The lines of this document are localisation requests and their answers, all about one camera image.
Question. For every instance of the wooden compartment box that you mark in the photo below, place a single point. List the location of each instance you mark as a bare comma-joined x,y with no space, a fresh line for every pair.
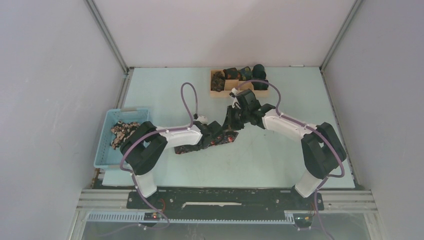
233,83

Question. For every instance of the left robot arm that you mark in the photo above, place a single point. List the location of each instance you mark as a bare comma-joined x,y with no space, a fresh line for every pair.
142,150

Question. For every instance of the black orange rolled tie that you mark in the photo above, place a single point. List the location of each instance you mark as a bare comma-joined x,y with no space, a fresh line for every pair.
232,73

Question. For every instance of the blue patterned rolled tie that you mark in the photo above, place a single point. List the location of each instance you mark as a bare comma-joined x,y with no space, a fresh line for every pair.
245,74

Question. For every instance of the beige floral tie in basket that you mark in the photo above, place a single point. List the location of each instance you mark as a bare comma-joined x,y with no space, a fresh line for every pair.
122,131

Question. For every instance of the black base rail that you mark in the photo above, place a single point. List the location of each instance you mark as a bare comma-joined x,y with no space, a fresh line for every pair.
223,204

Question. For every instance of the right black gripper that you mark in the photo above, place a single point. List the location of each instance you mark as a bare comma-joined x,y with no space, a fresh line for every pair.
229,123

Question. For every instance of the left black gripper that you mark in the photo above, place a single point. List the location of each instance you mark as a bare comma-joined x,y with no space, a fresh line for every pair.
193,148

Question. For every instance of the white cable duct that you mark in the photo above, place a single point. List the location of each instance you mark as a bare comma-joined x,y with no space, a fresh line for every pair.
139,217

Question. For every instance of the light blue plastic basket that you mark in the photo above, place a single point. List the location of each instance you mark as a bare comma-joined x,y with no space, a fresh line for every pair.
106,156

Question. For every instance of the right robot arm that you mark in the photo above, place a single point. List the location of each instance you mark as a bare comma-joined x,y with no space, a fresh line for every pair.
321,147

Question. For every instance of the dark floral rolled tie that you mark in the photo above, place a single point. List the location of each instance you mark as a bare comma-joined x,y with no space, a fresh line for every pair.
218,82

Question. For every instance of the dark floral rose tie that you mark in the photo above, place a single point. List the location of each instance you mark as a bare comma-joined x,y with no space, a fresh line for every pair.
226,137

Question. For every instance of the aluminium frame rail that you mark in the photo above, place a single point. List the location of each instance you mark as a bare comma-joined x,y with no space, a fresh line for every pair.
334,201

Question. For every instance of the dark green rolled tie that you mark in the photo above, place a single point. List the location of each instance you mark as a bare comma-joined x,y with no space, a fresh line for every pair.
258,72
260,84

